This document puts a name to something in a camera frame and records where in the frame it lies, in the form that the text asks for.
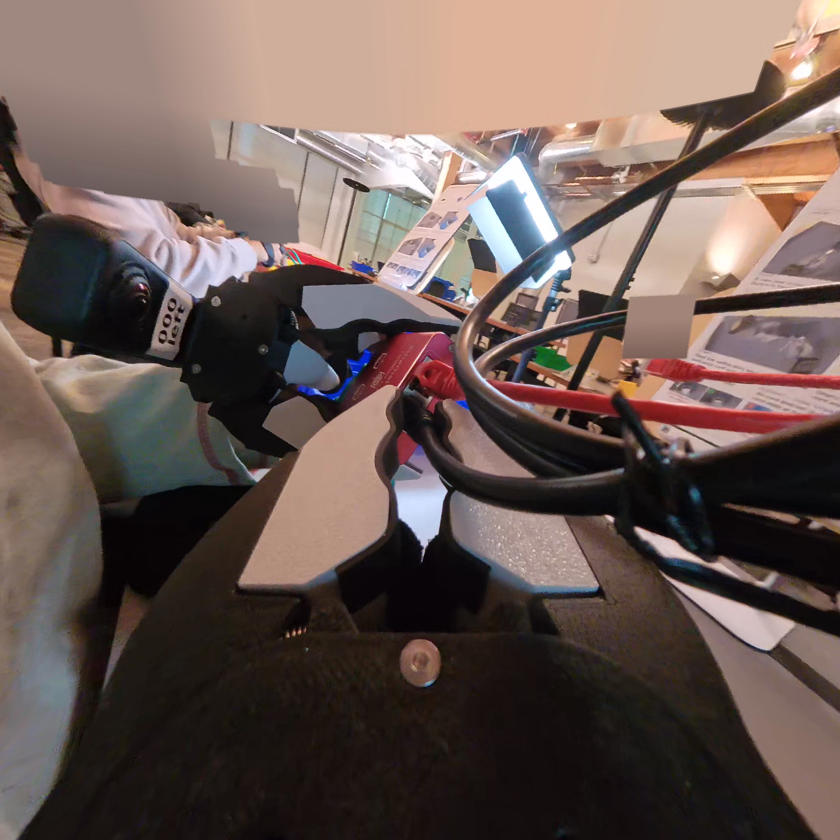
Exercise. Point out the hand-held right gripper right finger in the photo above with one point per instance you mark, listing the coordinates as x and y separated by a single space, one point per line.
525 544

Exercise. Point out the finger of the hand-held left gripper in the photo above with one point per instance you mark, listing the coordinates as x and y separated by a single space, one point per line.
367 305
295 420

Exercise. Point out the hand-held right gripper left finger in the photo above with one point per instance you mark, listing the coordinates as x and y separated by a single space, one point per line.
321 505

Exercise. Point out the red ethernet splitter box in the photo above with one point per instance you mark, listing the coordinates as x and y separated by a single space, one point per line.
400 358

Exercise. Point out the grey desk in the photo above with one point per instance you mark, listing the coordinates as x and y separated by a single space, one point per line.
774 722

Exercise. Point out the red storage bin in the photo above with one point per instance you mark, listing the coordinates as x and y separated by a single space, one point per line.
315 257

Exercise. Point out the instruction board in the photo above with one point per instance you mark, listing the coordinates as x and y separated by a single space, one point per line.
774 341
420 243

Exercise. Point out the black floor lamp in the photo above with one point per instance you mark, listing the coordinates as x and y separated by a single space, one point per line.
356 185

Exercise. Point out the overhead studio lamp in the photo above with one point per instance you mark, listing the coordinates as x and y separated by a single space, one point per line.
518 216

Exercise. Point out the black light stand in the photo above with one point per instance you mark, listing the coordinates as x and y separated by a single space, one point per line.
548 308

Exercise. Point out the green storage bin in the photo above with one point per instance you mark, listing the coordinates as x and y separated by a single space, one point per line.
551 358

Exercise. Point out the black pole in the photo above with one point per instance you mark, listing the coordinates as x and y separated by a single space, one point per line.
722 98

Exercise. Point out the silver ventilation duct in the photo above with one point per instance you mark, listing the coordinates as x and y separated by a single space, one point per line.
590 151

